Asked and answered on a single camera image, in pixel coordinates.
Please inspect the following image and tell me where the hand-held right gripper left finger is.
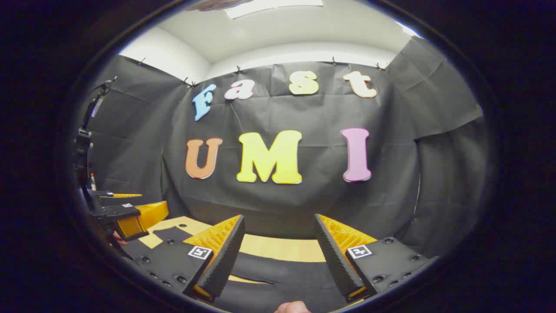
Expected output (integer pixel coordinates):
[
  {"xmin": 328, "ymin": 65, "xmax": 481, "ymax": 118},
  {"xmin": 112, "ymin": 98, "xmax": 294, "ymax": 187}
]
[{"xmin": 122, "ymin": 214, "xmax": 246, "ymax": 303}]

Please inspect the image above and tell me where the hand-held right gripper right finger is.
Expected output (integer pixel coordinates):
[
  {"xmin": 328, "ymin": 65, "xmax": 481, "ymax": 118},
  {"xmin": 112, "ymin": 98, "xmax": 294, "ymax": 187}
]
[{"xmin": 314, "ymin": 213, "xmax": 435, "ymax": 303}]

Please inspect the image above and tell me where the black backdrop cloth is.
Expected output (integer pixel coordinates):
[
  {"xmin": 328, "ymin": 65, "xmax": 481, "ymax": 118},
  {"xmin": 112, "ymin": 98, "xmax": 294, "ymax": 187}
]
[{"xmin": 80, "ymin": 37, "xmax": 489, "ymax": 257}]

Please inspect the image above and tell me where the ceiling light panel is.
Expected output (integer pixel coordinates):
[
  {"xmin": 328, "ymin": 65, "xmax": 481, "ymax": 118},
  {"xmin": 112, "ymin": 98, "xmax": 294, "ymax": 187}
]
[{"xmin": 224, "ymin": 0, "xmax": 324, "ymax": 20}]

